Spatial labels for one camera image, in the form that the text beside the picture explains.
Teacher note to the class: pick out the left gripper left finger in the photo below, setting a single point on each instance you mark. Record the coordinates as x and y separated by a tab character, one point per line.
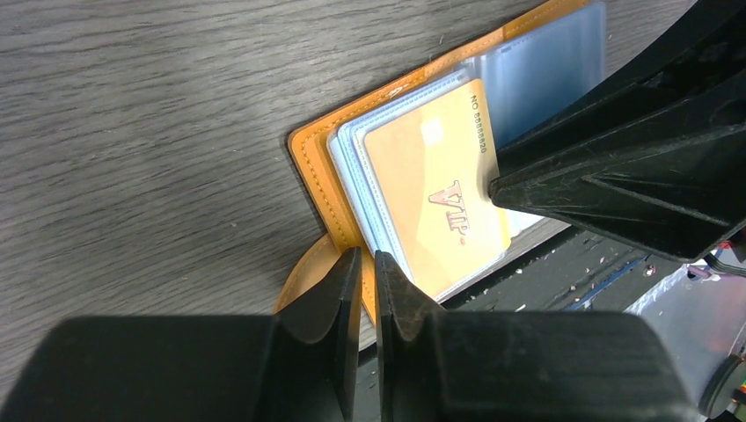
296	365

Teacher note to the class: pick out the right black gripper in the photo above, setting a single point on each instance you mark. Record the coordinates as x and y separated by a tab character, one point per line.
654	156

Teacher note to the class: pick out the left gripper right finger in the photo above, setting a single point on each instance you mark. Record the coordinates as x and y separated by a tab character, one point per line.
451	365

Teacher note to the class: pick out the gold VIP card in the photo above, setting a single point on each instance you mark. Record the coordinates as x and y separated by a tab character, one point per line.
433	165

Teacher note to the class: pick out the orange leather card holder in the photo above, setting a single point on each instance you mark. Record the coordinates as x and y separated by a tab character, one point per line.
531	68

